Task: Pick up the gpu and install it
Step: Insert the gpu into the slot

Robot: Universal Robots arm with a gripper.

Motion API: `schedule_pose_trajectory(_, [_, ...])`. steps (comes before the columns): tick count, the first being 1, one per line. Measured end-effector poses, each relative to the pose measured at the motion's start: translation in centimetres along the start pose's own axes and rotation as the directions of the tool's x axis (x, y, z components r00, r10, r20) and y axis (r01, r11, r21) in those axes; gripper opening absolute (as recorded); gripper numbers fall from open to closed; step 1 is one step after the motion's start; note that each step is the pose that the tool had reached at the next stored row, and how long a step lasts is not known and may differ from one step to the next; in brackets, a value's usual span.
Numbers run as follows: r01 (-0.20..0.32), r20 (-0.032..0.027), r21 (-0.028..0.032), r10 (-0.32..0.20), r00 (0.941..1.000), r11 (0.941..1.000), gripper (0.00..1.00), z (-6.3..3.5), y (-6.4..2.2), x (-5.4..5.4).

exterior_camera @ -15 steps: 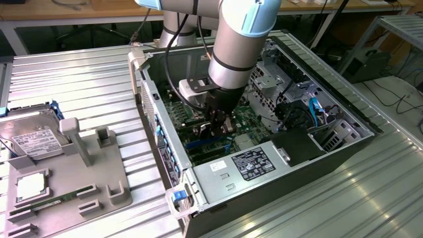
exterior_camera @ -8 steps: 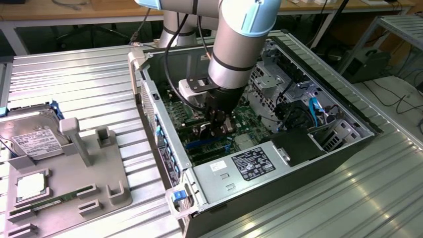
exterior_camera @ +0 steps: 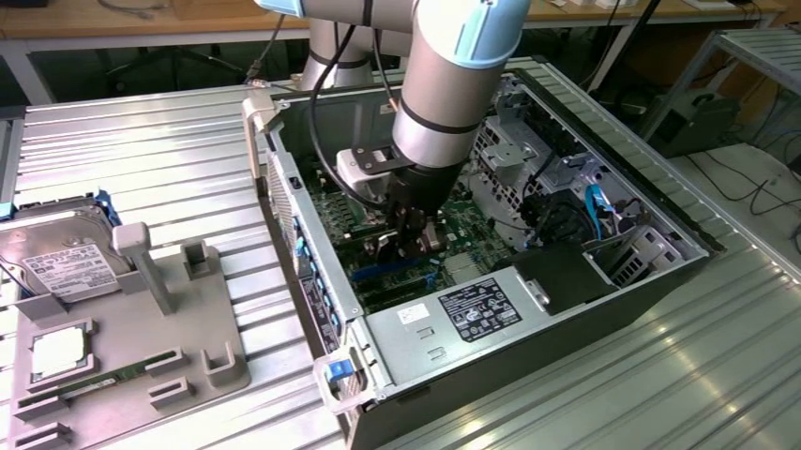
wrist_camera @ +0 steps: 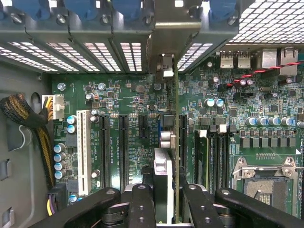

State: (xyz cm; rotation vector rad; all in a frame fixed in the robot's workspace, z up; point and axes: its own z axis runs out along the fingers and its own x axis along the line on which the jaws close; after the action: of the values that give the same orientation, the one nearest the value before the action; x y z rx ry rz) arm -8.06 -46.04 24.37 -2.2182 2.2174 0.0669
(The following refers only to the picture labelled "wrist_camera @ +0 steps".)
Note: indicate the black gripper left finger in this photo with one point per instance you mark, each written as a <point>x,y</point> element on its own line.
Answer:
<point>142,209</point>

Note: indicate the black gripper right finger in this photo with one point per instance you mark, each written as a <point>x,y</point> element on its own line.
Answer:
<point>202,209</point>

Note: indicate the black RAM slot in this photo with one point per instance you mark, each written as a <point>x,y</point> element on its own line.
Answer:
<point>225,161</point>
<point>215,161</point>

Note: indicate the black long expansion slot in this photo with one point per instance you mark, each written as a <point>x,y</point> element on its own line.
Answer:
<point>124,152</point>
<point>104,152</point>
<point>183,142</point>

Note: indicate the CPU socket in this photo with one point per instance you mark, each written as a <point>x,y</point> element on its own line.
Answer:
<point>266,190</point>

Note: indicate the white expansion slot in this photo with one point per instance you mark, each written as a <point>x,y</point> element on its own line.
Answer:
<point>83,152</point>

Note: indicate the black short expansion slot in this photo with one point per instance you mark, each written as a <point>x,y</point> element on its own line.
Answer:
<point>143,126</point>

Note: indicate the blue expansion slot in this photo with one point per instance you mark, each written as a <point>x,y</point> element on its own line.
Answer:
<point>159,123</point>

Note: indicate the metal locking lever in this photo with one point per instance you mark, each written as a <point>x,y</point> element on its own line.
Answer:
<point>299,167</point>

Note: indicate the green motherboard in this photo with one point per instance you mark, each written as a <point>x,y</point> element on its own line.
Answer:
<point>133,95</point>

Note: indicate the open black PC case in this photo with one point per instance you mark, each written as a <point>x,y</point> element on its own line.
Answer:
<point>23,154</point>

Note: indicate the blue card retainer clip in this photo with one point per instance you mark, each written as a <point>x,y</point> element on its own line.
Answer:
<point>128,9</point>
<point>35,8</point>
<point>222,9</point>
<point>79,9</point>

